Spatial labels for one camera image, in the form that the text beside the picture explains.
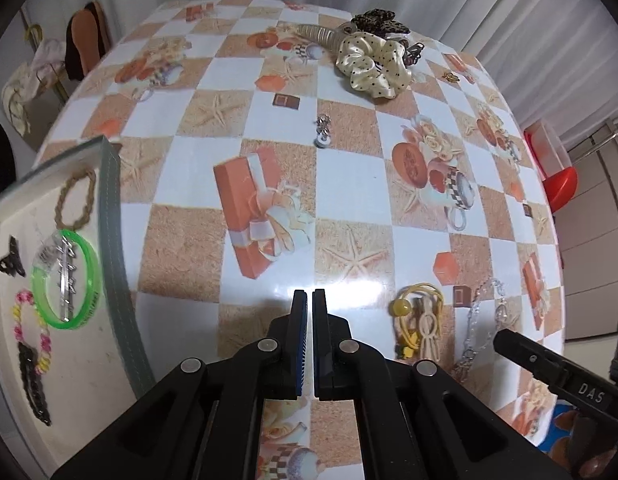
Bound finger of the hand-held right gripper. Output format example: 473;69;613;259
493;328;564;393

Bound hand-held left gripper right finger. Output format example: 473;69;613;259
313;289;572;480

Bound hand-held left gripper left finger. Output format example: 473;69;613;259
52;290;308;480

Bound grey white tray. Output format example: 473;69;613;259
0;135;157;480

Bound green bangle with clear clasp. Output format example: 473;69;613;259
32;229;102;331

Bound pink yellow bead bracelet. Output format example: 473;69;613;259
12;289;52;376

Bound person's right hand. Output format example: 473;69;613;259
581;454;617;478

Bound cream hair clip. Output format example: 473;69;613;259
416;297;442;361

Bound checkered printed tablecloth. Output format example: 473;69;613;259
32;0;564;480

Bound red plastic stool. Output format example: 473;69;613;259
523;119;580;213

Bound silver earring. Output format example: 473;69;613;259
314;115;334;150

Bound long silver hair clip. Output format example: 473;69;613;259
54;237;84;322

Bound cream polka-dot scrunchie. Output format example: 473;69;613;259
335;31;414;102

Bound small black claw clip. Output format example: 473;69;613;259
0;235;27;278

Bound dark brown hair claw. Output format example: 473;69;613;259
403;41;426;67

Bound leopard print scrunchie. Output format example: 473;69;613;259
351;8;411;36

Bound brown chair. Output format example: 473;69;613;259
64;0;112;81

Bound beige cloth bag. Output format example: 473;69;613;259
2;37;65;136

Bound clear bead bracelet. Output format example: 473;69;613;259
451;277;512;383

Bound yellow hair tie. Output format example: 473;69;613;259
390;282;445;361

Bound brown braided hair tie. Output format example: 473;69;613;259
54;167;97;231

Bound beige spiral hair tie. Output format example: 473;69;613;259
295;23;347;48

